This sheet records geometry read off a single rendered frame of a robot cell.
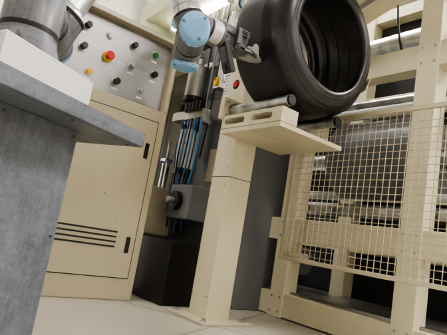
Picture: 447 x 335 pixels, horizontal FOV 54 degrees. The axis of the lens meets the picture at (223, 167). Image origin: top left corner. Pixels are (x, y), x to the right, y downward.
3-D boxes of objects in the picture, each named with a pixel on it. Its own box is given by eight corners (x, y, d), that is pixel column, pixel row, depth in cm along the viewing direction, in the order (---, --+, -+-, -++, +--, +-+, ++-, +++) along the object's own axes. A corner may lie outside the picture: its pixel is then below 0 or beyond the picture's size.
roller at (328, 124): (273, 131, 207) (275, 123, 208) (280, 135, 209) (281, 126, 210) (334, 124, 179) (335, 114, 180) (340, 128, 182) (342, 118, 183)
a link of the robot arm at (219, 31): (213, 38, 147) (196, 45, 155) (224, 44, 150) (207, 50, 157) (217, 14, 148) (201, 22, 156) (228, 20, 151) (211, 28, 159)
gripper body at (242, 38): (252, 33, 159) (227, 18, 152) (248, 55, 158) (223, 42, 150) (239, 38, 165) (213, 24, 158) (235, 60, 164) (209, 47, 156)
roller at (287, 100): (228, 113, 190) (230, 104, 191) (235, 117, 192) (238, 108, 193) (287, 102, 162) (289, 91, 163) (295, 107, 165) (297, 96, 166)
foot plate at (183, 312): (165, 310, 194) (166, 304, 194) (213, 312, 210) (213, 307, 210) (201, 326, 173) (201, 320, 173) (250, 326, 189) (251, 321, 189)
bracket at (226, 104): (217, 118, 189) (221, 96, 191) (281, 143, 213) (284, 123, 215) (222, 117, 187) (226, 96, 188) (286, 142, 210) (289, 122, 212)
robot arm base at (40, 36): (4, 42, 101) (14, 4, 104) (-34, 56, 112) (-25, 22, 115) (73, 76, 116) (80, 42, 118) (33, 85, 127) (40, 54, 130)
